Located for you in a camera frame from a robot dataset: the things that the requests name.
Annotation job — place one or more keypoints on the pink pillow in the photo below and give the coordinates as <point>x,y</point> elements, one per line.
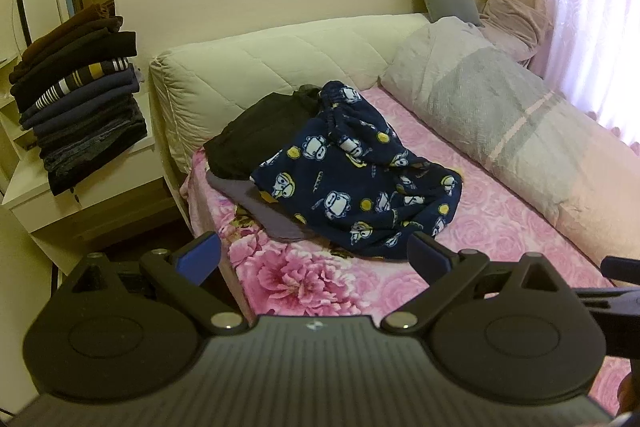
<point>515,24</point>

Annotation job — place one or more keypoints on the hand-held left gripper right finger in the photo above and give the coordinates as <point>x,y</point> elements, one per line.
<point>427,253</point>

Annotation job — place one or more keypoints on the grey garment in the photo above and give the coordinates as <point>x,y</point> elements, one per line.
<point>272,217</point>

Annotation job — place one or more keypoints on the navy monkey print pajama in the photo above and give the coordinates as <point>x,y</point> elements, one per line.
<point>350,167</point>

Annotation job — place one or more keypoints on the cream fluffy duvet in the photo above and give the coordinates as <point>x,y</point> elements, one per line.
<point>490,107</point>

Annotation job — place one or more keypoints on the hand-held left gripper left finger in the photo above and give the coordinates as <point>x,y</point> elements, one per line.
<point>200,253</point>

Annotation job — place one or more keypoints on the pink sheer curtain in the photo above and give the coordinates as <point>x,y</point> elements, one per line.
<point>585,7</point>

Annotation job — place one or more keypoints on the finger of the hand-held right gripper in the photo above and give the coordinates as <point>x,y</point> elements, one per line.
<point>622,266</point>
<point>610,294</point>

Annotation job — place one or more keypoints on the white dresser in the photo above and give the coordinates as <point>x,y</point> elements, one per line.
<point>80,214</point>

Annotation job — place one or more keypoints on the cream padded headboard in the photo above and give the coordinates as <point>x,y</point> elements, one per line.
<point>250,57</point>

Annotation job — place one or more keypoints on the black garment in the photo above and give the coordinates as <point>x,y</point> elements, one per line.
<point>255,132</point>

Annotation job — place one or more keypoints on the stack of folded dark clothes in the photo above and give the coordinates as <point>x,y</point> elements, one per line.
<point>75,107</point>

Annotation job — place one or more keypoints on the pink floral bed sheet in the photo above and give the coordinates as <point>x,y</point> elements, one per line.
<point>500,219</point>

